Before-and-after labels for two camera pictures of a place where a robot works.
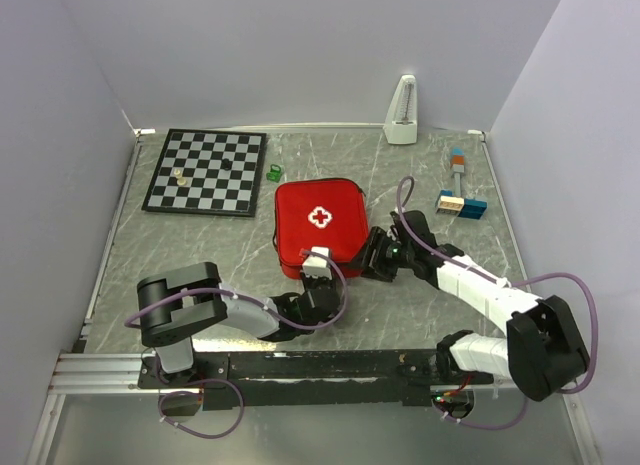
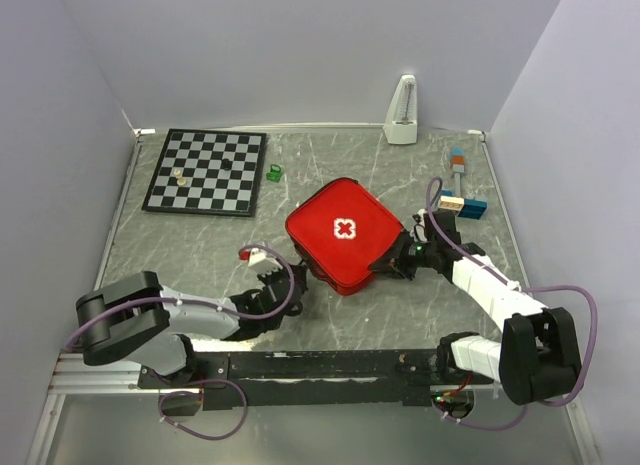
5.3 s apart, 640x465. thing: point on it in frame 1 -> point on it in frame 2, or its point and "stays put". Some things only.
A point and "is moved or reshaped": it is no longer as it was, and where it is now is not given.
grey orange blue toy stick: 457,164 stays put
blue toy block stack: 464,207 stays put
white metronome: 401,120 stays put
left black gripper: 309,280 -> 299,270
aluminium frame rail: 103,374 stays put
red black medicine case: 326,213 is moved or reshaped
